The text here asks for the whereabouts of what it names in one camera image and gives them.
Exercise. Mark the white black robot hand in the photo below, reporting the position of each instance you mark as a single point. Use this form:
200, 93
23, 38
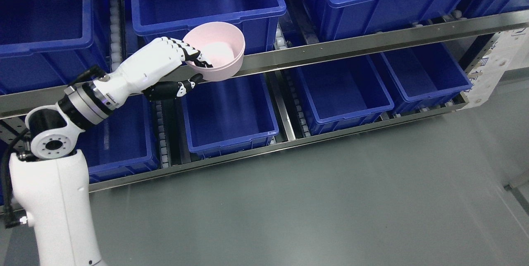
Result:
146, 67

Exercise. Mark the lower far right blue bin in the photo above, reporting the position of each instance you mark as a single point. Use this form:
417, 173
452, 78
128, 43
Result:
420, 77

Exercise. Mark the lower right-centre blue bin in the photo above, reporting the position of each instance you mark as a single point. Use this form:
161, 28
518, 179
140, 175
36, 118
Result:
340, 94

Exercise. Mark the lower left blue bin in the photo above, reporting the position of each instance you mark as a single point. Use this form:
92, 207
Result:
122, 145

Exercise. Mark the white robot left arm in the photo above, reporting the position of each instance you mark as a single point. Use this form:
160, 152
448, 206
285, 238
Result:
45, 179

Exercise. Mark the pink bowl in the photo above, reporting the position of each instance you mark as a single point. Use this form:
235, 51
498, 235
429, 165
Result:
216, 37
225, 66

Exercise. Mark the white sign board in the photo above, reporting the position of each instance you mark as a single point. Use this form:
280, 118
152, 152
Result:
502, 52

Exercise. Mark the upper middle blue bin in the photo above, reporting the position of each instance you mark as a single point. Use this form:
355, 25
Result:
257, 19

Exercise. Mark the upper left blue bin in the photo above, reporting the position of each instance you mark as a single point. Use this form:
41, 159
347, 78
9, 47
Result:
48, 43

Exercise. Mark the steel shelf rack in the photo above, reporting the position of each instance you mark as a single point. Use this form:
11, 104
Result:
169, 118

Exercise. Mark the lower middle blue bin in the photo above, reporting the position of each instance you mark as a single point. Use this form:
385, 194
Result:
229, 116

